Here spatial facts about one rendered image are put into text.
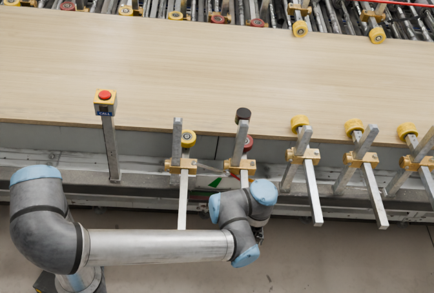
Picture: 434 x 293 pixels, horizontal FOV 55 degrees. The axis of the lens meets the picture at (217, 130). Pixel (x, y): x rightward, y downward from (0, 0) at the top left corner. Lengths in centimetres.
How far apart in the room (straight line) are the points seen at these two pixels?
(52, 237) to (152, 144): 112
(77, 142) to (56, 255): 116
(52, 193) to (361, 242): 212
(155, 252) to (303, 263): 162
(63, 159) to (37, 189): 110
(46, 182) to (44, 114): 92
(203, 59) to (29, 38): 89
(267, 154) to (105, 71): 88
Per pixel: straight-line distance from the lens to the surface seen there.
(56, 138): 210
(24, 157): 219
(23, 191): 105
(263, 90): 207
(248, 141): 183
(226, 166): 178
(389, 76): 242
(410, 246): 294
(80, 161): 211
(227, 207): 129
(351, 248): 276
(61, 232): 99
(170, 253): 111
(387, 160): 228
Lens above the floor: 229
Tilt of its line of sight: 49 degrees down
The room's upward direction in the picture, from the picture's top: 9 degrees clockwise
